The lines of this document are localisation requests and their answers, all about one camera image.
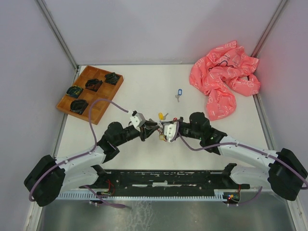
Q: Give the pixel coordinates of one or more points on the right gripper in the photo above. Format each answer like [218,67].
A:
[180,120]

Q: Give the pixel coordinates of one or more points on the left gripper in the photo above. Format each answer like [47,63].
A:
[145,132]

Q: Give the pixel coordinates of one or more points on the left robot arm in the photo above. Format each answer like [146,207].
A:
[52,176]

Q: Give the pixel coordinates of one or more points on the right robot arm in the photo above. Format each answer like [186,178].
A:
[281,171]

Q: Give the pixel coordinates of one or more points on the key with yellow tag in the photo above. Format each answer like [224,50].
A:
[162,116]

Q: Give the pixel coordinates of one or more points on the key with light blue tag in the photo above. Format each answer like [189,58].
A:
[178,95]

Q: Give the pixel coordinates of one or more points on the black coiled item in tray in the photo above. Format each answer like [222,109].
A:
[78,106]
[112,78]
[93,84]

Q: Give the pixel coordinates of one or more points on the pink patterned cloth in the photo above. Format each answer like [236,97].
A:
[224,70]

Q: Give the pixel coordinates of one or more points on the black green coiled item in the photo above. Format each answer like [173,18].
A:
[74,91]

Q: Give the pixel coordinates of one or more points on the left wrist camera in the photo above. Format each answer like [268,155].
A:
[137,119]

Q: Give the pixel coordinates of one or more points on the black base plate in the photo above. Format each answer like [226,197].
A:
[199,179]

